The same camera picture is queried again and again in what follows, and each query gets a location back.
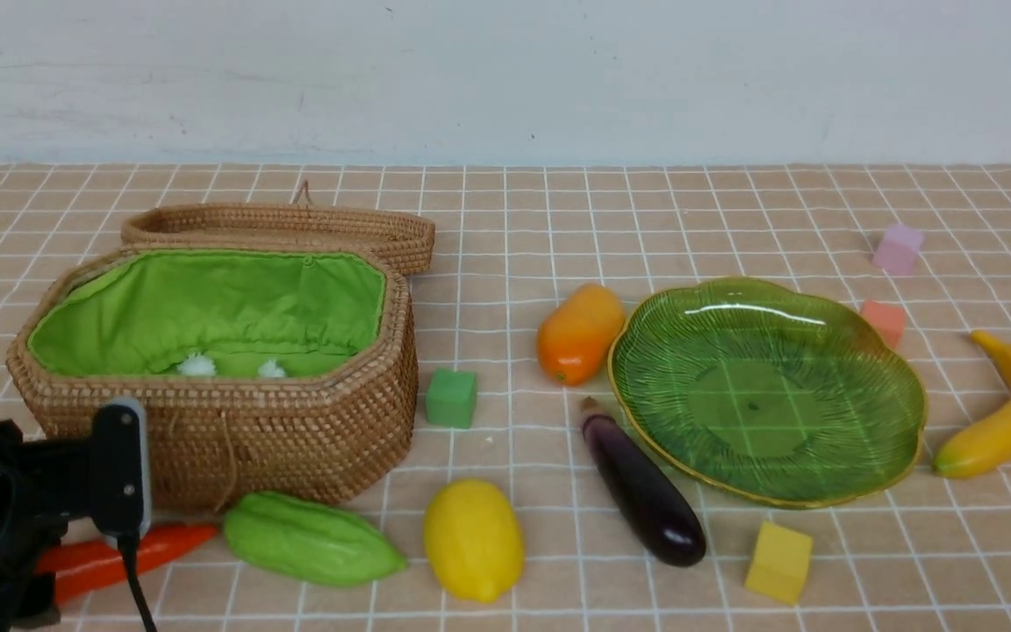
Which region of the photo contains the yellow plastic lemon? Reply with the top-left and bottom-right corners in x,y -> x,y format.
422,478 -> 526,603

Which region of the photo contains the orange plastic mango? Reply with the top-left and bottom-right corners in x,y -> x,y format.
536,283 -> 625,385

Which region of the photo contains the yellow plastic banana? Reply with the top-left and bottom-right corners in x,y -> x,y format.
932,329 -> 1011,478

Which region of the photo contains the checkered beige tablecloth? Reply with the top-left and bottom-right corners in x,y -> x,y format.
0,163 -> 1011,631

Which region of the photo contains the woven wicker basket lid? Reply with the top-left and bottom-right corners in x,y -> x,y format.
120,181 -> 436,276

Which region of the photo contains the red foam cube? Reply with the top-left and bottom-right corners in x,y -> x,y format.
860,299 -> 907,349

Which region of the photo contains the pink foam cube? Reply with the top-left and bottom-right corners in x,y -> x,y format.
871,223 -> 924,276

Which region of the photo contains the green foam cube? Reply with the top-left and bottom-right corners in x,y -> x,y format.
426,368 -> 478,429

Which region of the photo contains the black left camera cable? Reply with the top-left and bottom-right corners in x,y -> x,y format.
118,532 -> 158,632

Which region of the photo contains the orange plastic carrot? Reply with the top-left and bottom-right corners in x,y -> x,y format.
36,523 -> 219,605

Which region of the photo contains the woven wicker basket green lining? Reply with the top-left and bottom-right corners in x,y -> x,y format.
6,245 -> 419,513

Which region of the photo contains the yellow foam cube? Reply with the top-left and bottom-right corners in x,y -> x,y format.
743,521 -> 814,607

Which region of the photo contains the green glass leaf plate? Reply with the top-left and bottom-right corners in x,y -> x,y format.
607,276 -> 929,509

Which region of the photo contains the dark purple plastic eggplant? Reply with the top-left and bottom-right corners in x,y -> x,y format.
579,397 -> 707,568

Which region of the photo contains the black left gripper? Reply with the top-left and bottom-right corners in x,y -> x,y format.
0,420 -> 91,631

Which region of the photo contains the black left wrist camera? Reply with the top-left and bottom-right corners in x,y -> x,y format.
88,397 -> 153,542

